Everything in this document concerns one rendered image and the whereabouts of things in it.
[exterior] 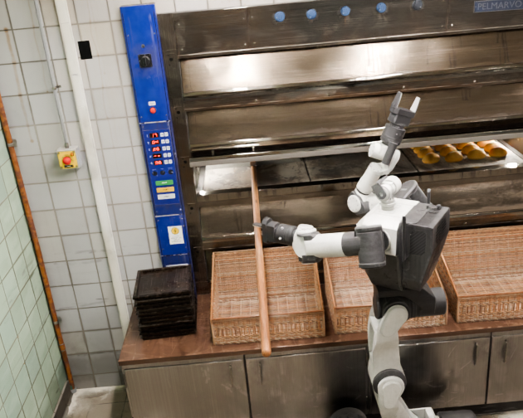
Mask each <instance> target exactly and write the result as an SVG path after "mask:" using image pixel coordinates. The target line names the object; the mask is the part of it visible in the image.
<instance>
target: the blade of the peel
mask: <svg viewBox="0 0 523 418"><path fill-rule="evenodd" d="M299 161H300V158H286V159H277V160H266V161H257V162H256V164H257V165H256V166H258V165H267V164H277V163H295V162H299ZM248 166H250V162H248V163H230V164H221V165H211V166H206V170H211V169H221V168H239V167H248Z"/></svg>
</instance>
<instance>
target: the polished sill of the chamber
mask: <svg viewBox="0 0 523 418"><path fill-rule="evenodd" d="M518 173H523V163H509V164H499V165H490V166H480V167H471V168H454V169H443V170H434V171H425V172H415V173H398V174H389V175H388V177H389V176H395V177H397V178H398V179H399V180H400V181H401V184H403V183H405V182H407V181H410V180H414V181H416V182H435V181H444V180H453V179H463V178H472V177H490V176H500V175H509V174H518ZM361 178H362V177H352V178H342V179H333V180H324V181H314V182H296V183H287V184H277V185H268V186H258V187H257V190H258V197H268V196H277V195H286V194H296V193H306V192H323V191H333V190H342V189H351V188H356V187H357V183H358V182H359V180H360V179H361ZM196 197H197V202H212V201H221V200H231V199H241V198H250V197H252V187H240V188H231V189H222V190H212V191H203V192H197V196H196Z"/></svg>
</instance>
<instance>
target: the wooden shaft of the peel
mask: <svg viewBox="0 0 523 418"><path fill-rule="evenodd" d="M251 176H252V204H253V218H254V223H255V222H258V223H261V221H260V210H259V200H258V190H257V170H256V167H255V166H251ZM254 231H255V246H256V260H257V287H258V301H259V315H260V330H261V354H262V356H263V357H270V356H271V340H270V330H269V320H268V310H267V300H266V281H265V270H264V260H263V250H262V231H261V228H260V227H257V226H254Z"/></svg>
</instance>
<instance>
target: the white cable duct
mask: <svg viewBox="0 0 523 418"><path fill-rule="evenodd" d="M55 4H56V10H57V15H58V19H59V23H60V28H61V35H62V39H63V43H64V47H65V52H66V59H67V64H68V68H69V72H70V76H71V83H72V88H73V92H74V96H75V100H76V108H77V112H78V116H79V120H80V125H81V132H82V136H83V140H84V145H85V149H86V156H87V161H88V164H89V169H90V176H91V181H92V185H93V189H94V194H95V200H96V205H97V209H98V213H99V218H100V224H101V229H102V233H103V237H104V242H105V249H106V254H107V257H108V261H109V266H110V273H111V278H112V282H113V286H114V290H115V297H116V302H117V306H118V310H119V315H120V321H121V326H122V330H123V334H124V338H125V335H126V331H127V328H128V325H129V322H130V317H129V313H128V309H127V304H126V300H125V292H124V288H123V284H122V279H121V275H120V267H119V263H118V259H117V254H116V250H115V242H114V237H113V233H112V229H111V224H110V217H109V212H108V208H107V204H106V199H105V192H104V188H103V183H102V179H101V175H100V167H99V163H98V158H97V154H96V149H95V141H94V137H93V133H92V128H91V124H90V116H89V112H88V108H87V103H86V96H85V91H84V87H83V83H82V79H81V71H80V67H79V61H78V57H77V53H76V45H75V41H74V37H73V32H72V28H71V20H70V16H69V12H68V7H67V3H66V0H55Z"/></svg>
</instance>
